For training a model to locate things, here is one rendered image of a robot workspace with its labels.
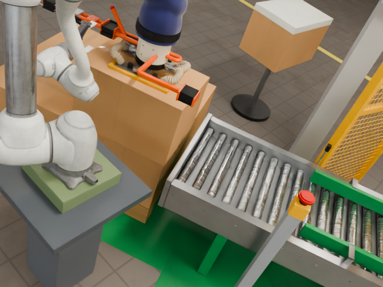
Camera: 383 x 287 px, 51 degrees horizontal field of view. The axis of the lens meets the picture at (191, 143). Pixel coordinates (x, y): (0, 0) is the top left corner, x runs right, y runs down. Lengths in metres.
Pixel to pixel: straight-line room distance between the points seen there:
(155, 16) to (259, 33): 1.55
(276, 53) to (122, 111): 1.56
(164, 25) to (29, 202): 0.98
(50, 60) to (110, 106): 0.50
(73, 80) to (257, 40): 1.95
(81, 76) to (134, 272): 1.21
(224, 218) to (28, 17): 1.32
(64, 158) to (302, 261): 1.29
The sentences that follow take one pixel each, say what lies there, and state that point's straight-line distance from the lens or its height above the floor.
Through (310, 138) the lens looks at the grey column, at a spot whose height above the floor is 0.38.
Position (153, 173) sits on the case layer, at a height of 0.45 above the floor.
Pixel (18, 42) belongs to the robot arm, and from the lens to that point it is 1.39.
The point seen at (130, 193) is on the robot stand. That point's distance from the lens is 1.76.
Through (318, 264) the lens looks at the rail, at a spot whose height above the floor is 0.54.
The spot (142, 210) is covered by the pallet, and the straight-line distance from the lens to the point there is 2.54.
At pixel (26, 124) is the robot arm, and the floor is 1.10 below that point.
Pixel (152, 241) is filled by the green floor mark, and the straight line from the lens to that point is 2.56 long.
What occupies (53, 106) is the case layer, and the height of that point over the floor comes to 0.54.
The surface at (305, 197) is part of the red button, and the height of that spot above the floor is 1.04.
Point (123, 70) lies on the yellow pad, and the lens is 2.09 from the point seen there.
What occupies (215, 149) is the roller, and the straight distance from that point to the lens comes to 2.43.
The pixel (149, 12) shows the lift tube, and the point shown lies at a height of 1.29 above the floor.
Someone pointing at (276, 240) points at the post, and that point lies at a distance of 1.84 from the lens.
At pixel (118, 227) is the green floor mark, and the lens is 2.57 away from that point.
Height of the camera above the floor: 2.09
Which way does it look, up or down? 40 degrees down
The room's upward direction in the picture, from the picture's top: 21 degrees clockwise
